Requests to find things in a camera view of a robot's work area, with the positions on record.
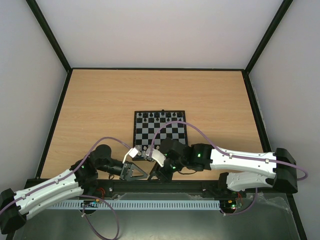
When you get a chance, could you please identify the black white chessboard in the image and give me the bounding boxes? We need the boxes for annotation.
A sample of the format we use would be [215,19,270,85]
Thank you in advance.
[132,110,188,161]

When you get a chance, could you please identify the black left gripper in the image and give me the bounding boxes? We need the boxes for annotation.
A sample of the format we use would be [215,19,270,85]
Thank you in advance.
[98,158,147,181]

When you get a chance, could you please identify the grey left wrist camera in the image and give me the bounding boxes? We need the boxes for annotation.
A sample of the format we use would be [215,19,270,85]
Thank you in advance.
[122,147,141,164]

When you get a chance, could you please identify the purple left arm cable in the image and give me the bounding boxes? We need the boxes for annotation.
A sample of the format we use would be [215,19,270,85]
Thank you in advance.
[0,136,133,216]

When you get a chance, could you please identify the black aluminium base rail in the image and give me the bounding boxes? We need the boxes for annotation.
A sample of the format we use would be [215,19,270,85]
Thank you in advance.
[84,179,238,200]

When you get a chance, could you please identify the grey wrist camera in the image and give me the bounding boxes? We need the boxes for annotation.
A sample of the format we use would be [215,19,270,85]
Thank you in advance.
[122,147,141,164]
[145,148,166,168]

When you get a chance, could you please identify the white cable duct strip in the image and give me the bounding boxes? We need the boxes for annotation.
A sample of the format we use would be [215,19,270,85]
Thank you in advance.
[49,199,221,211]

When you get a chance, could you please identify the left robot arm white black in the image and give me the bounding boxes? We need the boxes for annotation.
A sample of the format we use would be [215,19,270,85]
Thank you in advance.
[0,144,148,235]

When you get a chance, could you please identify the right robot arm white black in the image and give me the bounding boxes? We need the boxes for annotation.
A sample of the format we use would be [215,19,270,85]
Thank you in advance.
[143,137,298,196]

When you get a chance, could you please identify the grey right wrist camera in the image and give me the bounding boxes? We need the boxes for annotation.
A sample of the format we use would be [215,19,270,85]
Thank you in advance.
[145,148,166,168]

